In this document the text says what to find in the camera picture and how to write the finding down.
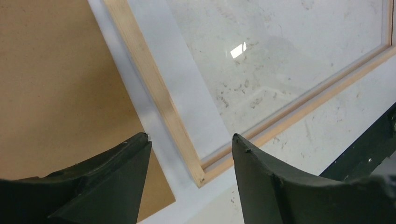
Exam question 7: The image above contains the clear acrylic frame pane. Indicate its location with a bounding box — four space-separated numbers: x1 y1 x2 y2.
129 0 393 161

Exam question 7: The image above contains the white photo paper sheet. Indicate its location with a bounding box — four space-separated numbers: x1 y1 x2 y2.
89 0 243 224

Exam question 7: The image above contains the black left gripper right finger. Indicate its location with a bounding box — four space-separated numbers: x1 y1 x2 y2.
232 134 396 224

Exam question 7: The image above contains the brown frame backing board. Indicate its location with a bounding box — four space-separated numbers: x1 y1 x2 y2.
0 0 175 223

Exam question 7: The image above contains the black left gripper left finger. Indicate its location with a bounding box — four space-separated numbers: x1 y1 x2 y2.
0 132 152 224

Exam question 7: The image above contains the light wooden picture frame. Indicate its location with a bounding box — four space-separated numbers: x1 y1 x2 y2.
104 0 396 188

